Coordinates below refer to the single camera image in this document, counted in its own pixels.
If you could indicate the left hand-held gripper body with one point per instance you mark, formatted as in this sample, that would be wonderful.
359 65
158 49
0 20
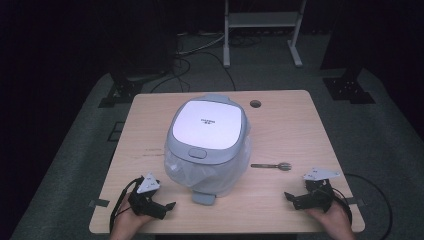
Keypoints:
146 203

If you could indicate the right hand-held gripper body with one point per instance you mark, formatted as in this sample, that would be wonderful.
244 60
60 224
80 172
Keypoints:
316 200

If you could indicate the metal fork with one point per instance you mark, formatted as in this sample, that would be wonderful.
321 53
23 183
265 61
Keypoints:
271 165

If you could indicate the white rice cooker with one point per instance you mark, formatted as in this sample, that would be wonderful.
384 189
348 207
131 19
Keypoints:
206 126

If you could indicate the person's left hand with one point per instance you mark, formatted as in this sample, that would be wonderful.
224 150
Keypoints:
126 221

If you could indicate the person's right hand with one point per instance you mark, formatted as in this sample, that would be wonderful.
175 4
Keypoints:
335 221

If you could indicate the clear plastic bin liner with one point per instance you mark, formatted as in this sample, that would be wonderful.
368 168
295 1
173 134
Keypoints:
186 176

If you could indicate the grey tape strip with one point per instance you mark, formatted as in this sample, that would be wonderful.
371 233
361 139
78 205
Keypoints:
99 202
355 201

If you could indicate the dark floor outlet box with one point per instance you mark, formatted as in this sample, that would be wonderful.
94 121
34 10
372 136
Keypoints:
116 131

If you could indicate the black stand with wide base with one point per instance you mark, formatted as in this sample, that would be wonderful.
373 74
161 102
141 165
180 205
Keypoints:
125 90

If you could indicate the black stand with square base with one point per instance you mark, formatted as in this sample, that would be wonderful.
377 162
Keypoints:
348 88

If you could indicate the white metal stand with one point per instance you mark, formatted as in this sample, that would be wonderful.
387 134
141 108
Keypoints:
260 19

